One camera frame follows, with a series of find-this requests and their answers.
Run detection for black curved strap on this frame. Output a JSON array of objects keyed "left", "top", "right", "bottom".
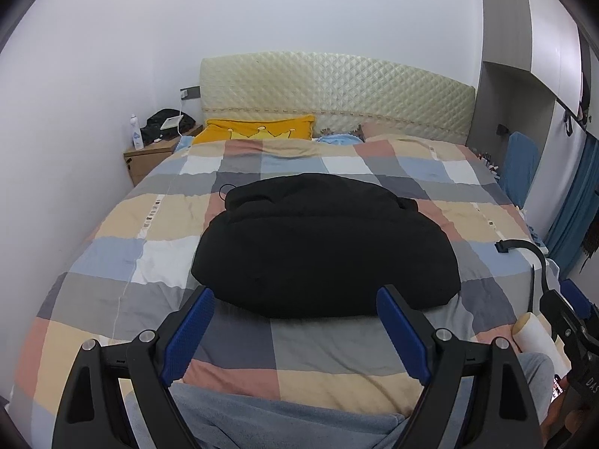
[{"left": 495, "top": 239, "right": 548, "bottom": 314}]

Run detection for cream cylindrical roll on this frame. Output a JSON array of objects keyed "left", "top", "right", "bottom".
[{"left": 514, "top": 312, "right": 562, "bottom": 370}]

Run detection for black jacket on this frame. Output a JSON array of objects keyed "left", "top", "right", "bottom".
[{"left": 191, "top": 173, "right": 462, "bottom": 320}]

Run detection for beige pillow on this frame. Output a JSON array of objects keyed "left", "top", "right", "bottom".
[{"left": 359, "top": 122, "right": 413, "bottom": 142}]

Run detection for checkered blanket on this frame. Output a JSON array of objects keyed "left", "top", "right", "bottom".
[{"left": 8, "top": 137, "right": 560, "bottom": 449}]

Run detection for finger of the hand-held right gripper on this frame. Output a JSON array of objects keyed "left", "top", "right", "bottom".
[
  {"left": 539, "top": 290, "right": 578, "bottom": 340},
  {"left": 560, "top": 278, "right": 599, "bottom": 326}
]

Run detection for yellow pillow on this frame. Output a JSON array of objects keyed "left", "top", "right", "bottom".
[{"left": 192, "top": 114, "right": 316, "bottom": 146}]

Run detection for black bag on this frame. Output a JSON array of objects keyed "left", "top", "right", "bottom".
[{"left": 140, "top": 109, "right": 197, "bottom": 146}]

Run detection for grey white overhead cabinet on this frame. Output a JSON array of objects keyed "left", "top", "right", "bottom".
[{"left": 480, "top": 0, "right": 593, "bottom": 117}]

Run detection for wooden nightstand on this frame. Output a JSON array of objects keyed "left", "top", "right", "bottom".
[{"left": 123, "top": 124, "right": 204, "bottom": 187}]

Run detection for blue curtain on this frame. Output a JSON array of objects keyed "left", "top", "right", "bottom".
[{"left": 545, "top": 135, "right": 599, "bottom": 281}]

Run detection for cream quilted headboard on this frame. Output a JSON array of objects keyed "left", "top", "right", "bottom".
[{"left": 200, "top": 51, "right": 477, "bottom": 146}]

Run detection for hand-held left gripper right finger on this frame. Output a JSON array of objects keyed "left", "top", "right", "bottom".
[{"left": 377, "top": 284, "right": 544, "bottom": 449}]

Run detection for person's right hand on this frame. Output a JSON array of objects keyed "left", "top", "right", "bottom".
[{"left": 545, "top": 410, "right": 593, "bottom": 449}]

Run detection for light blue pillow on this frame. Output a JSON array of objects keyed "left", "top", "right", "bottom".
[{"left": 313, "top": 133, "right": 365, "bottom": 145}]

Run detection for person's grey pants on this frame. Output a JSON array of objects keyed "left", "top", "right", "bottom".
[{"left": 124, "top": 353, "right": 555, "bottom": 449}]

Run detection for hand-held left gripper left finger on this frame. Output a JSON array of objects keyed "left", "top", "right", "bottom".
[{"left": 51, "top": 285, "right": 216, "bottom": 449}]

